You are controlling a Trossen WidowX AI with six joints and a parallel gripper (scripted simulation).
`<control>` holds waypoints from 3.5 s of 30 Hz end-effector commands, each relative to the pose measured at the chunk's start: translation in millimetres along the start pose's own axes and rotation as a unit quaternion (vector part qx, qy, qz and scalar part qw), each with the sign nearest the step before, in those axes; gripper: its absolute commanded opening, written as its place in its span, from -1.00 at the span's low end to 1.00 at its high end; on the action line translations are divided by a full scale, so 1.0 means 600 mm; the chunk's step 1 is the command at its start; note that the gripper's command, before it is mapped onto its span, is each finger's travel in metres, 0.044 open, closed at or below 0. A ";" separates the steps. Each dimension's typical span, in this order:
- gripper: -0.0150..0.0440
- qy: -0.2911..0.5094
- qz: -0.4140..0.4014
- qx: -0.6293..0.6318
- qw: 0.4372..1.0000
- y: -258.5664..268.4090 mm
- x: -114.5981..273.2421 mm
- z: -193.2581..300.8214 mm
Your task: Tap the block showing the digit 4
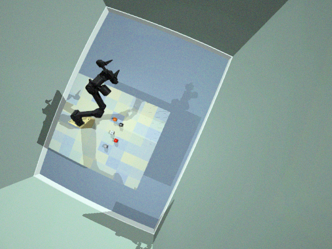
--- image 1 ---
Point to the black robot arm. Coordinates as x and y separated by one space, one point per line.
93 88

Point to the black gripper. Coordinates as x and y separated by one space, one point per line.
102 64

